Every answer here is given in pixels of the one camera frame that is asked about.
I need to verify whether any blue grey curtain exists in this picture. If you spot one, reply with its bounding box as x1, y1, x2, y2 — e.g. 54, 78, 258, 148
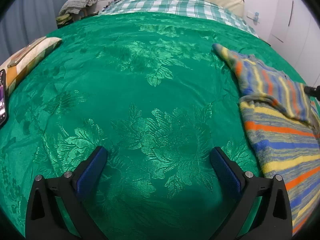
1, 0, 67, 63

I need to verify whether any striped knitted sweater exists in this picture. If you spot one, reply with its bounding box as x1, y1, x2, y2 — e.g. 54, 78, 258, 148
213, 44, 319, 233

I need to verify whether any black smartphone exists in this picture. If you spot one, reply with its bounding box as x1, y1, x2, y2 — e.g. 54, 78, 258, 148
0, 69, 8, 128

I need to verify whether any beige patterned pillow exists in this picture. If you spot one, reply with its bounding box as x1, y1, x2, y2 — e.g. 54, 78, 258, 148
1, 36, 62, 95

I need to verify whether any green white checkered sheet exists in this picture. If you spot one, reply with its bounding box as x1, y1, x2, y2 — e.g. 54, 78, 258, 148
99, 0, 258, 37

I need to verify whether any grey knitted blanket pile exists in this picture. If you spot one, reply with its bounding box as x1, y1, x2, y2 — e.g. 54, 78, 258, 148
56, 0, 98, 29

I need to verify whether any green floral bedspread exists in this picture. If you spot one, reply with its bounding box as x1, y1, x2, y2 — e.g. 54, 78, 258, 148
1, 12, 302, 239

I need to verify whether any white wardrobe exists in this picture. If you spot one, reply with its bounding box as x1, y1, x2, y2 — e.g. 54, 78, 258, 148
268, 0, 320, 87

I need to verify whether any white wall socket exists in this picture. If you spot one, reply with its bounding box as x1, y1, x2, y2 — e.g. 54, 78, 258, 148
247, 11, 260, 25

